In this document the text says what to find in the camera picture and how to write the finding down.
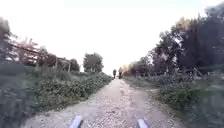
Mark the person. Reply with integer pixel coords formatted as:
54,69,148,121
117,67,124,80
112,68,118,80

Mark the green leafy tree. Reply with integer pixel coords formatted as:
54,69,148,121
82,51,105,74

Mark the grey gravel path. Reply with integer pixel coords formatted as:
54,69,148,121
21,78,179,128

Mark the grass verge with weeds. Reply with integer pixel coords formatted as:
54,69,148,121
122,73,224,128
0,63,114,128

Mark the robot's own part right stub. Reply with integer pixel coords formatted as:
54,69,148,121
136,118,150,128

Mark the robot's own part stub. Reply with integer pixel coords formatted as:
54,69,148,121
136,118,150,128
69,115,83,128

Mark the robot's own part left stub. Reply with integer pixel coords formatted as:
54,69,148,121
69,115,83,128

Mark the row of dark trees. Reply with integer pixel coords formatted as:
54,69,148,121
123,2,224,78

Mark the dark tree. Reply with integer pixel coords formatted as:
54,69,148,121
0,16,12,64

